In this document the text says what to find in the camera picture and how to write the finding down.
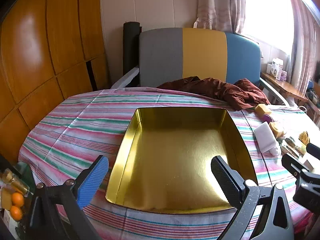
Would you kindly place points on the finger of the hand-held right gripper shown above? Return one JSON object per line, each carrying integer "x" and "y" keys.
{"x": 293, "y": 166}
{"x": 314, "y": 150}

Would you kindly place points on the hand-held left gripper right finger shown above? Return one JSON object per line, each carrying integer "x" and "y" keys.
{"x": 225, "y": 180}

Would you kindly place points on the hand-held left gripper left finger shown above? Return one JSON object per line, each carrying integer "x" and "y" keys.
{"x": 92, "y": 180}

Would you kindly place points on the yellow plush toy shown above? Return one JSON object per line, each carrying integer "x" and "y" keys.
{"x": 304, "y": 137}

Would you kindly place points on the white puffed rice snack packet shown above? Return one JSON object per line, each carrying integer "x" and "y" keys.
{"x": 265, "y": 138}

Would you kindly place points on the tan yellow snack packet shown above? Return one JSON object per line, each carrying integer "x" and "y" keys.
{"x": 277, "y": 129}

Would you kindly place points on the gold metal tin tray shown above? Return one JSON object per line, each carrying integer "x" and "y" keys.
{"x": 175, "y": 160}

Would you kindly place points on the purple snack packet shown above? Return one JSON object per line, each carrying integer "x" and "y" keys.
{"x": 267, "y": 118}

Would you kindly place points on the grey patterned snack packet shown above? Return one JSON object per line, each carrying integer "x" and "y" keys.
{"x": 290, "y": 146}

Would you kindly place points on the striped bedsheet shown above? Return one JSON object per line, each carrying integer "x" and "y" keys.
{"x": 75, "y": 135}

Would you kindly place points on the cluttered wooden desk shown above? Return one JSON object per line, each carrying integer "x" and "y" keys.
{"x": 313, "y": 100}

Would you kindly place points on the blue round object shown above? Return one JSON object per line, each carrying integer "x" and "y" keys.
{"x": 311, "y": 83}

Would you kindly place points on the wooden side shelf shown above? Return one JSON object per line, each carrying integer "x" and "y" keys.
{"x": 282, "y": 86}

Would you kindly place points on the orange fruit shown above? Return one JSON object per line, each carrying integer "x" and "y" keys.
{"x": 17, "y": 199}
{"x": 16, "y": 213}

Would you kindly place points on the gold glass bottle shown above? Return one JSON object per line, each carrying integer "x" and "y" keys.
{"x": 13, "y": 181}

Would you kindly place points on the small purple box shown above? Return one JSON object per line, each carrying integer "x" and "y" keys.
{"x": 284, "y": 75}

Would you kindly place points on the reddish brown jacket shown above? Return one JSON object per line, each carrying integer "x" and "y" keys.
{"x": 225, "y": 90}

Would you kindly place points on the white product box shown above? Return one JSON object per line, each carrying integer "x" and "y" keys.
{"x": 276, "y": 67}

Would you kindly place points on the pink curtain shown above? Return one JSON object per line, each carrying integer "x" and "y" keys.
{"x": 303, "y": 45}

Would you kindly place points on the grey yellow blue headboard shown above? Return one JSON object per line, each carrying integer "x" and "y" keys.
{"x": 185, "y": 55}

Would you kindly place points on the wooden wardrobe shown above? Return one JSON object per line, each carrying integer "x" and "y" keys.
{"x": 42, "y": 55}

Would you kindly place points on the black rolled mat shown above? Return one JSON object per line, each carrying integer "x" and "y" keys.
{"x": 130, "y": 47}

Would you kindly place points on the window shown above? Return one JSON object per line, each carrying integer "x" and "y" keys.
{"x": 270, "y": 10}

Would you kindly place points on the patterned curtain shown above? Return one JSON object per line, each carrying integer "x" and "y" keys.
{"x": 217, "y": 5}

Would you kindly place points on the white bed rail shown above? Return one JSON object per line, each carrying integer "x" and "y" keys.
{"x": 275, "y": 92}
{"x": 125, "y": 80}

